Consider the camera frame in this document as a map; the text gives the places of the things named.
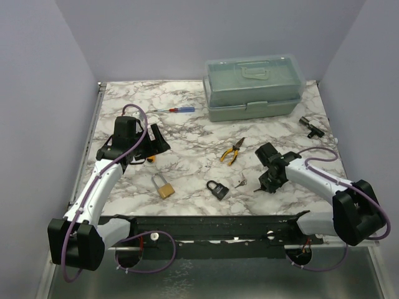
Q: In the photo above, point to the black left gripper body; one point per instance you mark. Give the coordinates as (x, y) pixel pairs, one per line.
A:
(140, 152)

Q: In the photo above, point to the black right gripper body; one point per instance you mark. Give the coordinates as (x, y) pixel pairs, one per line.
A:
(271, 183)

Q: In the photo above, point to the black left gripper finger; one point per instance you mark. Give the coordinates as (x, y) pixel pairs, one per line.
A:
(156, 132)
(157, 146)

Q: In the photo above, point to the silver keys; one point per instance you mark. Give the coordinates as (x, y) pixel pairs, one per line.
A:
(242, 182)

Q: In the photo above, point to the black padlock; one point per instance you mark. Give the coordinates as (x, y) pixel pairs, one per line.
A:
(218, 190)

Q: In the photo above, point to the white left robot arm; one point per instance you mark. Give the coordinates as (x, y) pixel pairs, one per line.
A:
(78, 239)

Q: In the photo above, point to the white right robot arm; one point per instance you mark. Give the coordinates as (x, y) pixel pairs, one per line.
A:
(355, 213)

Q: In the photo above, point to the orange utility knife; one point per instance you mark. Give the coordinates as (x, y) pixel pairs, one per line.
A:
(152, 159)

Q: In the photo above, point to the red blue screwdriver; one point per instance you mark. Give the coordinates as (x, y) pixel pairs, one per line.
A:
(176, 110)

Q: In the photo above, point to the brass padlock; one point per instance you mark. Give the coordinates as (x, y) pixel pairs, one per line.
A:
(166, 189)

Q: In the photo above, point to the yellow black pliers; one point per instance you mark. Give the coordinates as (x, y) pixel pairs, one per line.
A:
(234, 150)

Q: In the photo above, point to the black T-shaped tool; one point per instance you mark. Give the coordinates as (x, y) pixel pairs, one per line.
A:
(313, 130)

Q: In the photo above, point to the green plastic toolbox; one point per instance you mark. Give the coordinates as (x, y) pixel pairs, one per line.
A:
(252, 87)

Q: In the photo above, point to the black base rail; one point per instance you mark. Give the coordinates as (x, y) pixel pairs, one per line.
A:
(219, 237)

